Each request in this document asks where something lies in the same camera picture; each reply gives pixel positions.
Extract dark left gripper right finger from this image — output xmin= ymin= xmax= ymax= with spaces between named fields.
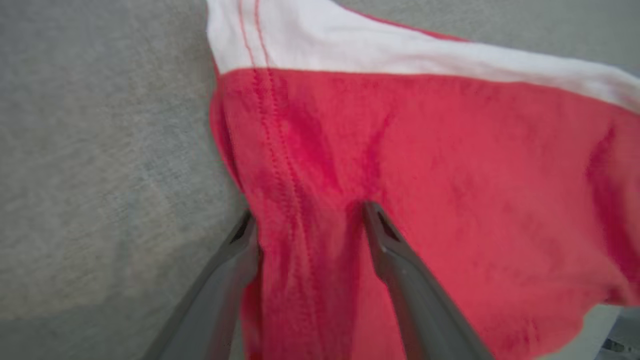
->
xmin=361 ymin=200 xmax=496 ymax=360

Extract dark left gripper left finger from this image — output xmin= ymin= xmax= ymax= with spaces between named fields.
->
xmin=142 ymin=210 xmax=261 ymax=360

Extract red shorts with white stripes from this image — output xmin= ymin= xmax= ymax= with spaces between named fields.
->
xmin=205 ymin=0 xmax=640 ymax=360

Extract grey fabric sofa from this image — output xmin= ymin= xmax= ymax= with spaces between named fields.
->
xmin=0 ymin=0 xmax=640 ymax=360

